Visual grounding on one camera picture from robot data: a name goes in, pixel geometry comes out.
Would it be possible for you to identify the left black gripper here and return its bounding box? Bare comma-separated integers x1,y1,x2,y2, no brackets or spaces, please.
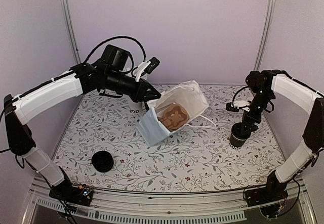
105,69,161,103

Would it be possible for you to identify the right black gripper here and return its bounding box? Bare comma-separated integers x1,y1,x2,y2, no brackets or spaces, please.
241,89,274,135

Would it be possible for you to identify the single black cup lid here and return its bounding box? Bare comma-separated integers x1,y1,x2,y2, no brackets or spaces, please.
231,122,251,140

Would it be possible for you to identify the white cup holding straws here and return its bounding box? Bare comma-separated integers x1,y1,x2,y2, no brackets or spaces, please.
129,102,147,115

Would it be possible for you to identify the single black paper cup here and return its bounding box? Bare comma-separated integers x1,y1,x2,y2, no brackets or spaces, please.
229,134,247,149

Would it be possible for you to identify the brown cardboard cup carrier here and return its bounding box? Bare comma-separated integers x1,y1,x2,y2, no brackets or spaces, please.
155,103,190,132

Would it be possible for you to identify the light blue paper bag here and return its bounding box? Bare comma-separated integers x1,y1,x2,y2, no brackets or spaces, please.
136,80,216,147

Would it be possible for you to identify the stack of black lids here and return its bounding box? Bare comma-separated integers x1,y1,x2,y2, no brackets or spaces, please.
91,151,114,173

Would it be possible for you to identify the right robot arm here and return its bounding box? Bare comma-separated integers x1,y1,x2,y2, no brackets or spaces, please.
226,70,323,206

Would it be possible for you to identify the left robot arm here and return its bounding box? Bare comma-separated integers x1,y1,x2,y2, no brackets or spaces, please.
1,38,161,203

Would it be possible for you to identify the floral table mat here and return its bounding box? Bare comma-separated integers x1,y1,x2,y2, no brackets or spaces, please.
53,85,284,193

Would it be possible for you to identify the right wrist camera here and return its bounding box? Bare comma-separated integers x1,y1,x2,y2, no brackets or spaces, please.
226,100,250,112

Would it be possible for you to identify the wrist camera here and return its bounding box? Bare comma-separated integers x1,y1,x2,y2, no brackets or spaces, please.
226,100,250,112
132,57,160,82

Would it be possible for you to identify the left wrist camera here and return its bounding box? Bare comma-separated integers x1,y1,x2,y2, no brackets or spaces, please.
132,57,160,82

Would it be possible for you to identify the front aluminium rail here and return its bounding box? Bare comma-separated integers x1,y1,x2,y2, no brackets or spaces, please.
23,186,316,223

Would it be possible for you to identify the right aluminium frame post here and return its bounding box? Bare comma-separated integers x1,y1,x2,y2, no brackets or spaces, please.
254,0,276,70

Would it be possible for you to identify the aluminium frame post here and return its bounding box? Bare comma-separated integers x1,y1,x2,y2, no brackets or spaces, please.
254,0,276,70
60,0,82,64

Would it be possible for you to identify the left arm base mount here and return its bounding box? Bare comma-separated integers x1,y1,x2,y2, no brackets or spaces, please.
49,183,94,206

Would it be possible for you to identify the left aluminium frame post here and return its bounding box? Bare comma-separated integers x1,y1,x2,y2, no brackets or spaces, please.
60,0,82,64

